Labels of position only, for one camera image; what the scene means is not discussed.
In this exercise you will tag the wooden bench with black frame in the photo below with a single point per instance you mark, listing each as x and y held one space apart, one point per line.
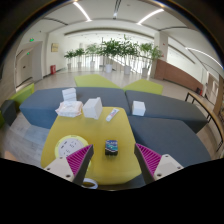
206 106

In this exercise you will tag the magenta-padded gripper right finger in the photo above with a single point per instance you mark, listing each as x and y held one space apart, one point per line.
160 166

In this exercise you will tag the long grey sofa seat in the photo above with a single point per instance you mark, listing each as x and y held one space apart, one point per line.
40 106

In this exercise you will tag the small plain white box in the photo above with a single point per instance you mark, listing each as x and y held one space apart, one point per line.
138 108

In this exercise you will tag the white printed paper box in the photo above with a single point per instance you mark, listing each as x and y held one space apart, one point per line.
69 94

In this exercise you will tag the yellow wall picture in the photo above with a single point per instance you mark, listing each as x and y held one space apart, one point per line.
54 47

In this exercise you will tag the white tube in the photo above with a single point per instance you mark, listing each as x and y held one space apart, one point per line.
112 114

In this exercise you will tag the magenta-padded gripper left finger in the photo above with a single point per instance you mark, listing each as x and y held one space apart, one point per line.
63 168

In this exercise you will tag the ceiling light strips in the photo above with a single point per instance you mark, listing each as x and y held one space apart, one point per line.
81 11

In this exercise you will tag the green sofa seat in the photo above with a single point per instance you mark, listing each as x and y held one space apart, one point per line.
143 86
95 81
23 94

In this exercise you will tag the green exit sign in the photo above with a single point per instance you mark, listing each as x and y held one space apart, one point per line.
31 39

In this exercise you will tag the small dark printed box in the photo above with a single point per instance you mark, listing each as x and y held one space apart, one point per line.
111 147

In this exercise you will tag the row of potted green plants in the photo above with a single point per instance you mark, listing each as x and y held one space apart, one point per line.
113 50

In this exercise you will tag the pink white wet wipes pack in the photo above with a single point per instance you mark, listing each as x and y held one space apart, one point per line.
69 109

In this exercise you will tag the red fire extinguisher box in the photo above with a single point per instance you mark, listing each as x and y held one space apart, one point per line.
53 69

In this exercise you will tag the white cube tissue box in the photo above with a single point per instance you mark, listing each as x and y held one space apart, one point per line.
92 108

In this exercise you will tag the dark grey sofa block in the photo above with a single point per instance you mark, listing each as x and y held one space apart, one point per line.
8 111

